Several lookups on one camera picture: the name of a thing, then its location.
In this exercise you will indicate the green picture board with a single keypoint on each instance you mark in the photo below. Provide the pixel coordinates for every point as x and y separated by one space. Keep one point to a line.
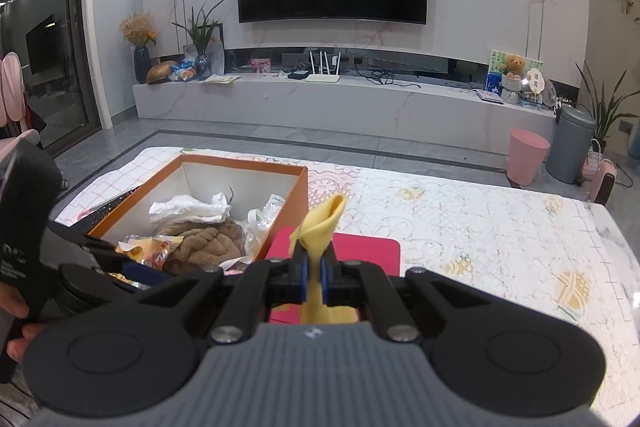
495 62

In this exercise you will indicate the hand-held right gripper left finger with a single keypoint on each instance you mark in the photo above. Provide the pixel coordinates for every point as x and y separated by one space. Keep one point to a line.
301 274

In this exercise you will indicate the brown chunky knit bundle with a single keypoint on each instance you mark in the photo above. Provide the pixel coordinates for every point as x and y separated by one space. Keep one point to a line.
210 247

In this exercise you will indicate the snack packets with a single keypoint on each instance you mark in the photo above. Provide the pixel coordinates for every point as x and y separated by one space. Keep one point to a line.
184 72

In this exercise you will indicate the checked lemon print tablecloth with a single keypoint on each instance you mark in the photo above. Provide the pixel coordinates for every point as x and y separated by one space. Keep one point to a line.
145 162

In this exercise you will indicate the tall leafy potted plant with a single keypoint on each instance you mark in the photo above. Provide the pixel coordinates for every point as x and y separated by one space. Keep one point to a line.
607 107

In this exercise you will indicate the orange cardboard box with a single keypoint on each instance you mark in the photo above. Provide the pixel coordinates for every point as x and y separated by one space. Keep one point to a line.
287 217

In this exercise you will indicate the grey pedal trash can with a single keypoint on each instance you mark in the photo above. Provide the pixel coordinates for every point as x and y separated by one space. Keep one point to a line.
570 144

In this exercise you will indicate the clear container with red lid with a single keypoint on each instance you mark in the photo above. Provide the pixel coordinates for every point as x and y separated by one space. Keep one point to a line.
370 257

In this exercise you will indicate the pink space heater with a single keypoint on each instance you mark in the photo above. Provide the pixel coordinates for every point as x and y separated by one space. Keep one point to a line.
602 182

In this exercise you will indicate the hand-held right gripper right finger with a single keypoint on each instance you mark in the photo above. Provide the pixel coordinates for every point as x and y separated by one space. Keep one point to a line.
325 277

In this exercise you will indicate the black set-top box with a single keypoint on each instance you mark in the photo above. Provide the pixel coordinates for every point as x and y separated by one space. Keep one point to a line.
298 74

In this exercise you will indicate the decorative plate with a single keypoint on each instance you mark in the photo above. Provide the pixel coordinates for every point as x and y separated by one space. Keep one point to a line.
550 93

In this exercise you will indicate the grey patterned cloth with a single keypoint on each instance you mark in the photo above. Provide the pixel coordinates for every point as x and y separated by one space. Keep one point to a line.
15 407

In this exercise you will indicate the wall socket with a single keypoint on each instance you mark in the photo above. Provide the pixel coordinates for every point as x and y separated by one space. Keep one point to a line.
625 126

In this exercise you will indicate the yellow snack packet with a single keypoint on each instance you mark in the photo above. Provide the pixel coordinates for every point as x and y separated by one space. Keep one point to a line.
320 227

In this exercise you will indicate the white round fan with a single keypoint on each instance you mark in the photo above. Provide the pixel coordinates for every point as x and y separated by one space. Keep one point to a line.
535 79

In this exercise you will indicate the brown teddy bear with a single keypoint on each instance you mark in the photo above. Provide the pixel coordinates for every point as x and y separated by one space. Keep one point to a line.
513 63

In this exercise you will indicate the marble television console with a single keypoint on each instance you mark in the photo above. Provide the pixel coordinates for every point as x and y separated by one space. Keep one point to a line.
325 107

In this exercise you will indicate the papers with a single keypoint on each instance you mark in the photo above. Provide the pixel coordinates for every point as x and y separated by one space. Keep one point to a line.
220 79

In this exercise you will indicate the dark vase with dried flowers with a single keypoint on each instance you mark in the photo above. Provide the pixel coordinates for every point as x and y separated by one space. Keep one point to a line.
141 62

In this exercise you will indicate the flat book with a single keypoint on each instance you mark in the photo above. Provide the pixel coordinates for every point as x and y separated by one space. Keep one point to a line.
489 97

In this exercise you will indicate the person's left hand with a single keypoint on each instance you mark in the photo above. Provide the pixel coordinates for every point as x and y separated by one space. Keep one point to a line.
10 302

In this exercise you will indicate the pink and grey chair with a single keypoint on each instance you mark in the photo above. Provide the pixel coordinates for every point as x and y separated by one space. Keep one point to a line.
12 92

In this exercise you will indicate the white router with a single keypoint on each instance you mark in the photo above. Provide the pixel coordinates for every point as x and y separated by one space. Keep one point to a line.
322 78

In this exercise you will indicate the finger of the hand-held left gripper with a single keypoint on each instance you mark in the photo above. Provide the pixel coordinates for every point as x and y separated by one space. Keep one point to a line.
145 272
107 246

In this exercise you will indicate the black remote control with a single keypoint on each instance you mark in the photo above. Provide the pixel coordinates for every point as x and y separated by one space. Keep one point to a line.
107 207

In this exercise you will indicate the pink waste bin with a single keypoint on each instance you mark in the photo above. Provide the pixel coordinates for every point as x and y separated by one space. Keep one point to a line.
527 157

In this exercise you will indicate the glass sliding door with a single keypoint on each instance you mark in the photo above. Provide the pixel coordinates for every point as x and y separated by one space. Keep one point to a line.
45 32

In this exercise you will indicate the teddy bear on console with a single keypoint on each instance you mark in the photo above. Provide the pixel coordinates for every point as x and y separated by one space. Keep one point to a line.
511 89

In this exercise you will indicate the green plant in glass vase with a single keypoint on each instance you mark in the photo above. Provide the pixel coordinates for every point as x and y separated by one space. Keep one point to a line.
201 64

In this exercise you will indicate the plaid woven bag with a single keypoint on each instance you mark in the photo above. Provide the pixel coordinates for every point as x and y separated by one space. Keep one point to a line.
595 154

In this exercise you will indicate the bagged pink cream knit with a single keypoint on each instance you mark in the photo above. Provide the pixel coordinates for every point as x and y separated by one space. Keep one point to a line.
150 249

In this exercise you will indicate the pink photo card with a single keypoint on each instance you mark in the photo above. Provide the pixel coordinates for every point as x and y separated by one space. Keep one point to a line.
260 66

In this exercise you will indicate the brown round ornament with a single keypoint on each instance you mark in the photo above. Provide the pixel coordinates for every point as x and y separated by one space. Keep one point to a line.
160 73

